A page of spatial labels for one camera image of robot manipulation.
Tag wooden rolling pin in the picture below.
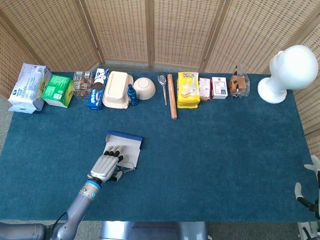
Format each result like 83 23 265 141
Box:
166 73 178 120

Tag black-framed eyeglasses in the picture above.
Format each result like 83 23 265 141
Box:
116 162 137 175

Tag white foam mannequin head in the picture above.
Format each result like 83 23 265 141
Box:
257 44 319 104

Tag white red carton box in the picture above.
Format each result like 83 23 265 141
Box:
211 76 229 100

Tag blue spray bottle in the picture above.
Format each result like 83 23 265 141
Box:
127 83 139 107

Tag blue Oreo box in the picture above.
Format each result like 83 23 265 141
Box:
87 82 105 111

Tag blue table cloth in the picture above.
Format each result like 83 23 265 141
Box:
0 71 320 223

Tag clear bag of cookies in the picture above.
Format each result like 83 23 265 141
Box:
229 63 251 100

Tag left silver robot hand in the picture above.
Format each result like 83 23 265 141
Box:
89 144 125 183

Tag yellow biscuit bag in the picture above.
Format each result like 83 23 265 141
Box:
176 71 201 109

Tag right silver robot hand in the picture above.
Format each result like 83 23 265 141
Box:
294 154 320 218

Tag beige upturned bowl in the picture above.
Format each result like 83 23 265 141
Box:
132 77 156 101

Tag beige lidded lunch box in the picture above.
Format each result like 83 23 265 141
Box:
102 70 134 110

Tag small pink snack pack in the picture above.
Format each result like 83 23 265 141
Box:
198 77 214 102

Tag metal spoon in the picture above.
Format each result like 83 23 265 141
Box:
157 73 168 106

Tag wicker folding screen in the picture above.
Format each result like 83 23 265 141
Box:
0 0 320 173

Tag green tissue pack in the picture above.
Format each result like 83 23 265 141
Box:
41 74 75 109

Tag blue glasses case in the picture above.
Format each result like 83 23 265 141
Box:
104 130 144 169

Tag clear plastic snack box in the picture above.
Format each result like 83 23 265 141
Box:
72 70 95 99

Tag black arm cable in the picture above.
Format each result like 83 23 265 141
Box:
51 211 68 228

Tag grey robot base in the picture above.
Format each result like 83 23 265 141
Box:
99 221 210 240

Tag white metal stand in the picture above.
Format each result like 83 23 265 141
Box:
297 221 316 240

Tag white blue cookie packet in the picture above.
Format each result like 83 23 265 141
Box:
93 68 110 86

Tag white blue tissue pack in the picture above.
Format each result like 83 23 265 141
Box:
7 62 53 115

